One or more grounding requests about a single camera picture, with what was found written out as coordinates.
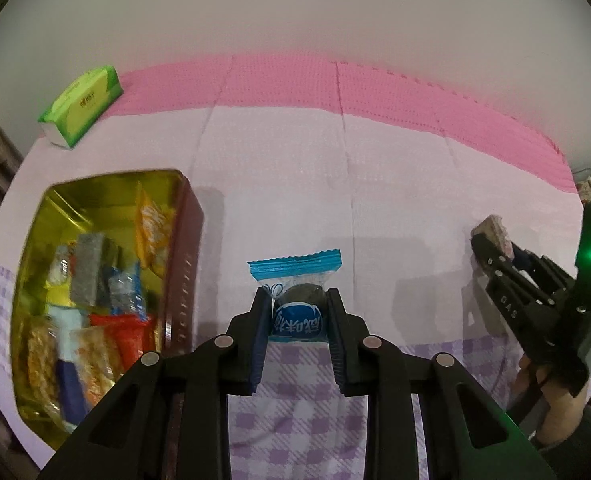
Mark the orange snack packet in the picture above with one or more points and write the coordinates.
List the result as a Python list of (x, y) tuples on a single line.
[(150, 225)]

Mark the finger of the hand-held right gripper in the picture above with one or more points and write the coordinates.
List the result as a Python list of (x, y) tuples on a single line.
[(490, 257), (540, 265)]

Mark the small blue candy wrapper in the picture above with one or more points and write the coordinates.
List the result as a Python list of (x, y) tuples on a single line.
[(125, 290)]

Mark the yellow clear snack packet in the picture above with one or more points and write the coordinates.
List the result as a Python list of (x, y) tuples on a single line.
[(58, 280)]

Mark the green tissue pack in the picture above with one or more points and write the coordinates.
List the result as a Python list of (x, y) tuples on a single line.
[(80, 105)]

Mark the brown tin box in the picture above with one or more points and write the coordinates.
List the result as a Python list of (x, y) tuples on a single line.
[(180, 260)]

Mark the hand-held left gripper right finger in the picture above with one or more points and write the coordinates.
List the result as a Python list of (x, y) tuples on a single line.
[(335, 340)]

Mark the clear nut brittle packet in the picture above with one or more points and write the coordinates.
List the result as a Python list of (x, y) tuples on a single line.
[(95, 365), (40, 365)]

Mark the person's right hand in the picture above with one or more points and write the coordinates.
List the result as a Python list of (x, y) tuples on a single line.
[(560, 415)]

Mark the light and dark blue packet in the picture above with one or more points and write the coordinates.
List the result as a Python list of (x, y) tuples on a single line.
[(68, 390)]

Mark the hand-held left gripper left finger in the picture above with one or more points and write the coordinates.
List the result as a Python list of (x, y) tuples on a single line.
[(260, 340)]

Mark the person's right forearm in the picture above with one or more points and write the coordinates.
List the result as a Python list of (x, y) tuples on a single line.
[(590, 442)]

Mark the pink foam mat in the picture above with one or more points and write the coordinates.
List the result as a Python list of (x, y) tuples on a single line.
[(375, 90)]

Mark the silver foil snack packet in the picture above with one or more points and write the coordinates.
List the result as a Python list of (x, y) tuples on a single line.
[(88, 270)]

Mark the red snack packet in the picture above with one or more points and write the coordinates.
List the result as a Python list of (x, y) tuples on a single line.
[(130, 340)]

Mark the round brown snack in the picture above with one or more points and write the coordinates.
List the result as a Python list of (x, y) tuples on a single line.
[(495, 227)]

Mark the large blue candy wrapper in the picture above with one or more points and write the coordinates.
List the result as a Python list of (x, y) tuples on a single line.
[(295, 272)]

